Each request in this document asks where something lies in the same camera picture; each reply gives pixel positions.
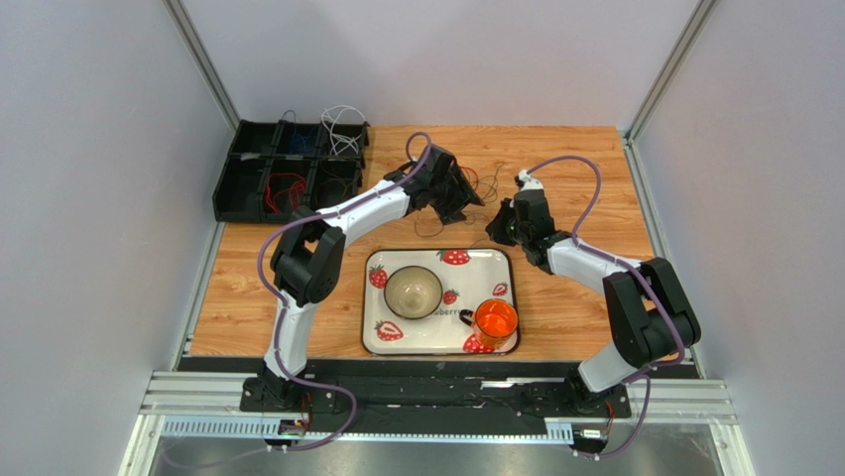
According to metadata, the white wire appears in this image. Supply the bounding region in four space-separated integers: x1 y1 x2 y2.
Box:
328 128 364 159
320 104 368 143

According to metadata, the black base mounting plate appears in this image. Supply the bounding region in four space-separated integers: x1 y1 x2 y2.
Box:
240 358 632 435

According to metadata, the black thin wire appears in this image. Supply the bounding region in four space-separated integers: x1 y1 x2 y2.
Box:
315 173 358 212

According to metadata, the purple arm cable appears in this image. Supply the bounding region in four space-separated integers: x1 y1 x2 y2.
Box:
158 132 434 471
525 155 688 461

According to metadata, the aluminium frame rail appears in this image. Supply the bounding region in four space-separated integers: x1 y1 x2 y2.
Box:
120 372 754 475

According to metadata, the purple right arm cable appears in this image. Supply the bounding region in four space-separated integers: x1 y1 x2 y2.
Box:
525 155 688 461

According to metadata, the black white-banded wire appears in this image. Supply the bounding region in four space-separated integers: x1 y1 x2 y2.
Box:
471 163 506 204

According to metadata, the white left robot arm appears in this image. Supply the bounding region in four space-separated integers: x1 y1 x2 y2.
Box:
259 145 483 398

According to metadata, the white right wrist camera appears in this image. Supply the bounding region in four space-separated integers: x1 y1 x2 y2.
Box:
514 170 543 192

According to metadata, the beige ceramic bowl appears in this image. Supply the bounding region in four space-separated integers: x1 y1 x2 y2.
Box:
383 266 443 319

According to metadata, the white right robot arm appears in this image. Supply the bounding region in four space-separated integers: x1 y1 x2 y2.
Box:
486 189 701 397

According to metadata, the strawberry print white tray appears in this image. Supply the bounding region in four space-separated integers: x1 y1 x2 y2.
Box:
361 248 520 356

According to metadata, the black compartment storage bin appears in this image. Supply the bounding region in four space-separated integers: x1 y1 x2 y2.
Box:
212 119 369 224

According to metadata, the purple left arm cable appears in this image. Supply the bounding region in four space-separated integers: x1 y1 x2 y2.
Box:
158 132 434 471

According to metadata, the orange translucent mug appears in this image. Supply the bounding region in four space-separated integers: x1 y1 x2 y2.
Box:
458 298 519 353

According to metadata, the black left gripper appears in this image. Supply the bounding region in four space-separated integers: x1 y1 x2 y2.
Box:
429 164 485 227

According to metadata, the grey wire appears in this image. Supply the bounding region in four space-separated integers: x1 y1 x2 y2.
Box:
413 209 493 240

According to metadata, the blue wire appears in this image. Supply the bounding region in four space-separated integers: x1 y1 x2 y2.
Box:
277 108 319 157

